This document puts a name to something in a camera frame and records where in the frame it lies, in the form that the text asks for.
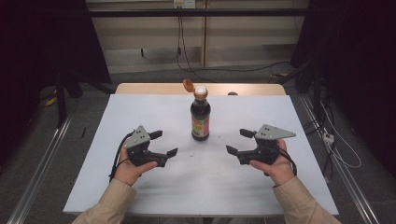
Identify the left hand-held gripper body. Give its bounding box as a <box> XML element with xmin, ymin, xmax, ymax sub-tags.
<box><xmin>124</xmin><ymin>124</ymin><xmax>169</xmax><ymax>168</ymax></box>

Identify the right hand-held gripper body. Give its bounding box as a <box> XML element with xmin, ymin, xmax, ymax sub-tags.
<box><xmin>236</xmin><ymin>123</ymin><xmax>297</xmax><ymax>166</ymax></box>

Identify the dark sauce bottle orange cap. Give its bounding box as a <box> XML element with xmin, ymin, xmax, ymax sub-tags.
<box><xmin>182</xmin><ymin>77</ymin><xmax>212</xmax><ymax>142</ymax></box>

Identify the person's left hand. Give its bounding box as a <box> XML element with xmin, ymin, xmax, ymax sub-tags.
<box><xmin>113</xmin><ymin>138</ymin><xmax>159</xmax><ymax>187</ymax></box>

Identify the person's right hand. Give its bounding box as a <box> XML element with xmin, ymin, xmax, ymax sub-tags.
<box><xmin>248</xmin><ymin>138</ymin><xmax>296</xmax><ymax>187</ymax></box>

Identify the white board table cover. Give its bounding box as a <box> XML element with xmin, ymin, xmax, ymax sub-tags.
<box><xmin>63</xmin><ymin>93</ymin><xmax>340</xmax><ymax>217</ymax></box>

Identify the light wooden table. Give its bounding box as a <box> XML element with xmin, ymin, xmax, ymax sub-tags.
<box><xmin>115</xmin><ymin>82</ymin><xmax>287</xmax><ymax>96</ymax></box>

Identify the white power strip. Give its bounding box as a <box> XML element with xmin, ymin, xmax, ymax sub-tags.
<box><xmin>322</xmin><ymin>132</ymin><xmax>335</xmax><ymax>146</ymax></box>

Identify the black metal stand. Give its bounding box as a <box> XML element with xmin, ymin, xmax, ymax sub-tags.
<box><xmin>54</xmin><ymin>71</ymin><xmax>82</xmax><ymax>129</ymax></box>

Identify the black horizontal crossbar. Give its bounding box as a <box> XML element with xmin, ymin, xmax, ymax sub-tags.
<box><xmin>88</xmin><ymin>7</ymin><xmax>309</xmax><ymax>18</ymax></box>

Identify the black curtain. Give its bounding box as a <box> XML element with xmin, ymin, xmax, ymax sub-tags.
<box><xmin>290</xmin><ymin>0</ymin><xmax>396</xmax><ymax>178</ymax></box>
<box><xmin>0</xmin><ymin>0</ymin><xmax>112</xmax><ymax>162</ymax></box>

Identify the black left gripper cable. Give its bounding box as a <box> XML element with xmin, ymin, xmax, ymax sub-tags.
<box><xmin>108</xmin><ymin>131</ymin><xmax>134</xmax><ymax>183</ymax></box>

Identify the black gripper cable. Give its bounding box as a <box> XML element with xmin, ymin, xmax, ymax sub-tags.
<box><xmin>108</xmin><ymin>131</ymin><xmax>134</xmax><ymax>183</ymax></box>
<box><xmin>278</xmin><ymin>147</ymin><xmax>298</xmax><ymax>176</ymax></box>

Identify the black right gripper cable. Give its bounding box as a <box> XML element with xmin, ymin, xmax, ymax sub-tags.
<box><xmin>278</xmin><ymin>147</ymin><xmax>298</xmax><ymax>176</ymax></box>

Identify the bundle of black cables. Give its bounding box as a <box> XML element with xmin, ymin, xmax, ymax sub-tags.
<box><xmin>303</xmin><ymin>71</ymin><xmax>336</xmax><ymax>175</ymax></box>

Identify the white cable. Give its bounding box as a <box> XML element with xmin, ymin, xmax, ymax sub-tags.
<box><xmin>320</xmin><ymin>102</ymin><xmax>362</xmax><ymax>170</ymax></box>

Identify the black hanging floor cable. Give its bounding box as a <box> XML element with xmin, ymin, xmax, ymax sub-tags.
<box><xmin>176</xmin><ymin>15</ymin><xmax>290</xmax><ymax>83</ymax></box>

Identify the aluminium floor rail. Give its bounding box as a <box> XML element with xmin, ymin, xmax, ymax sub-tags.
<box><xmin>6</xmin><ymin>115</ymin><xmax>74</xmax><ymax>224</ymax></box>
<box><xmin>300</xmin><ymin>94</ymin><xmax>381</xmax><ymax>224</ymax></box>

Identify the white wall outlet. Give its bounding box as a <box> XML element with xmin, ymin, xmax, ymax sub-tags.
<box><xmin>173</xmin><ymin>0</ymin><xmax>196</xmax><ymax>9</ymax></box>

